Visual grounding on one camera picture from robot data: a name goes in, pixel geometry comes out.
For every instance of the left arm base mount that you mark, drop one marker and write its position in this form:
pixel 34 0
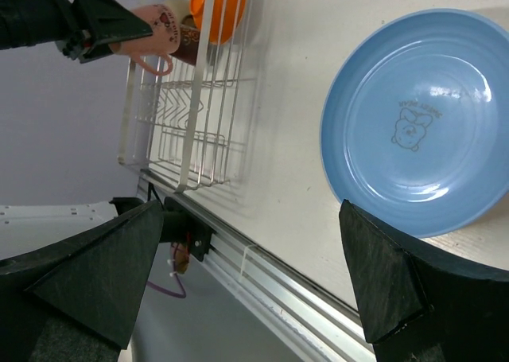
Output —
pixel 187 230

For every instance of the blue plate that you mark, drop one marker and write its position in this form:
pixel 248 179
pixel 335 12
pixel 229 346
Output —
pixel 414 128

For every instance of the brown mug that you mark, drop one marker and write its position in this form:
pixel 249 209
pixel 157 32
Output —
pixel 187 51

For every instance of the wire dish rack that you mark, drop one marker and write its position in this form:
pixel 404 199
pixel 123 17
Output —
pixel 189 128

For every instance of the aluminium frame rail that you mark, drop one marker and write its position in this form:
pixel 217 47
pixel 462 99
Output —
pixel 307 319

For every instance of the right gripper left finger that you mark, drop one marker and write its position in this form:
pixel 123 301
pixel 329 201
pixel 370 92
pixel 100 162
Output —
pixel 78 299

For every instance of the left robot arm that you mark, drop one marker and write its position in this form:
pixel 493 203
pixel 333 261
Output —
pixel 25 23

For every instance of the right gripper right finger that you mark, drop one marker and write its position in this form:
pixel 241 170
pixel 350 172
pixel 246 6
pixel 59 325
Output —
pixel 417 302

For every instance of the pink mug white inside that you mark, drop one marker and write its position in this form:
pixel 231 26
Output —
pixel 165 38

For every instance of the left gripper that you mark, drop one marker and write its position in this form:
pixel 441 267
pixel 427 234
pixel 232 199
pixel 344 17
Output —
pixel 82 24

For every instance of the orange bowl white inside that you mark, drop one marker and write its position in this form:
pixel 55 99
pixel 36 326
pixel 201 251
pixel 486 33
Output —
pixel 226 17

